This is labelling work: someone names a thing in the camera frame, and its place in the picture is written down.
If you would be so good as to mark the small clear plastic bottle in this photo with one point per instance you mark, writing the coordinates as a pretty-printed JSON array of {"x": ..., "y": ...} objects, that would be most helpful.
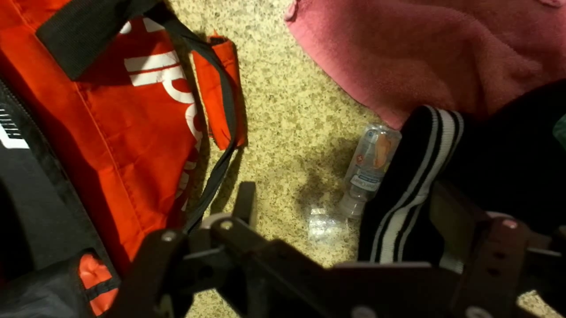
[{"x": 367, "y": 168}]

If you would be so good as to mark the black white striped garment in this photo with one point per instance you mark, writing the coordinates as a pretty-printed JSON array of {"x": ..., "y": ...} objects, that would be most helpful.
[{"x": 470, "y": 177}]

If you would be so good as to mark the red duffel bag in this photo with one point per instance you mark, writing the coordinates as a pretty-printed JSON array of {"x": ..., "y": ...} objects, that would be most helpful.
[{"x": 106, "y": 147}]

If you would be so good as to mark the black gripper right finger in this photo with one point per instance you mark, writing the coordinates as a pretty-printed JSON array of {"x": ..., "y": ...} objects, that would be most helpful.
[{"x": 500, "y": 265}]

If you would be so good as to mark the pink cloth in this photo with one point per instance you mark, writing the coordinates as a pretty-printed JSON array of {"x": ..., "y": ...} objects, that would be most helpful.
[{"x": 447, "y": 53}]

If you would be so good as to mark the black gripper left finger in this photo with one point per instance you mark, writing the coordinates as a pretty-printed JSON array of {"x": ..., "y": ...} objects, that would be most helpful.
[{"x": 235, "y": 265}]

